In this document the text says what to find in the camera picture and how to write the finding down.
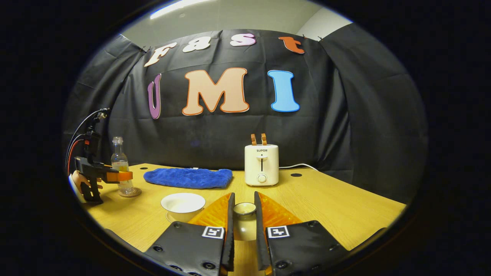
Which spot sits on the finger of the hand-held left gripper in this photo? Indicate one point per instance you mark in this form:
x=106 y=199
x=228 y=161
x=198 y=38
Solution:
x=119 y=176

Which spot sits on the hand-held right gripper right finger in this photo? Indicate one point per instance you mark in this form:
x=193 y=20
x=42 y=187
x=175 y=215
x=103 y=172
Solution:
x=260 y=237

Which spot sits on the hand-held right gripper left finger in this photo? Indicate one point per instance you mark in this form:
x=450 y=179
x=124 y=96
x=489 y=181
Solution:
x=230 y=237

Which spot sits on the clear glass water bottle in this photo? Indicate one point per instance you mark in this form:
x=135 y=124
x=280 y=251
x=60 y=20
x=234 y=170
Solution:
x=119 y=159

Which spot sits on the cream ceramic teacup lid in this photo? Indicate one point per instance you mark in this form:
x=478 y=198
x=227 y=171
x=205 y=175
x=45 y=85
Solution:
x=244 y=226

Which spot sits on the cream ceramic teacup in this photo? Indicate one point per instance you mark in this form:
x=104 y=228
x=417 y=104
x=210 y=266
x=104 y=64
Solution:
x=183 y=203

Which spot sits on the blue fluffy towel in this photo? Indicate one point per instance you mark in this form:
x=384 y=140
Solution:
x=188 y=178

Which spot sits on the cream white toaster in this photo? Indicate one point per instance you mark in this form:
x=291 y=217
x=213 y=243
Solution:
x=261 y=165

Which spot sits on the toasted bread slice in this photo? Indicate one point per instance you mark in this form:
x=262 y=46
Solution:
x=253 y=139
x=264 y=138

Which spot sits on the black backdrop cloth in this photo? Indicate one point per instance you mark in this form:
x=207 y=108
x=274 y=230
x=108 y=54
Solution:
x=345 y=126

